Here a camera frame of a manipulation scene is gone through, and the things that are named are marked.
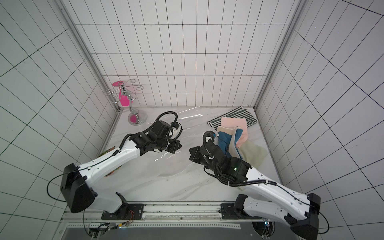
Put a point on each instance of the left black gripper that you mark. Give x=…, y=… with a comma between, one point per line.
x=175, y=143

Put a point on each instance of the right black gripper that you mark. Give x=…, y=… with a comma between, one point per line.
x=201, y=154

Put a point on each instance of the blue and cream towel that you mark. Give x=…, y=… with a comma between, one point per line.
x=227, y=140

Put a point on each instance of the pink towel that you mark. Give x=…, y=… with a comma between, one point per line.
x=230, y=125

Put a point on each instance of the clear plastic vacuum bag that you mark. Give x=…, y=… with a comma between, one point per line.
x=165, y=170

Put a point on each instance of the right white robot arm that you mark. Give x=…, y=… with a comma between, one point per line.
x=264, y=198

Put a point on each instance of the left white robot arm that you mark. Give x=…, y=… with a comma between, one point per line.
x=78, y=185

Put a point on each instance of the light green folded towel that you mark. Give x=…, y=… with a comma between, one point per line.
x=252, y=153

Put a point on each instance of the green striped Doraemon towel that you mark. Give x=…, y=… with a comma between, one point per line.
x=238, y=113

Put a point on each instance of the chrome cup holder stand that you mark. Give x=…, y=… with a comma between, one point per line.
x=136, y=116

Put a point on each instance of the pink plastic cup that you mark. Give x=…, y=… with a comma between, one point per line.
x=124, y=95

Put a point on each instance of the aluminium mounting rail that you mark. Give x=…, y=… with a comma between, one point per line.
x=189, y=212

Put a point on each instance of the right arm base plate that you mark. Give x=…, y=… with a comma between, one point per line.
x=229, y=212

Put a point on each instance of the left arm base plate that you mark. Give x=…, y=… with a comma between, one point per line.
x=125, y=212

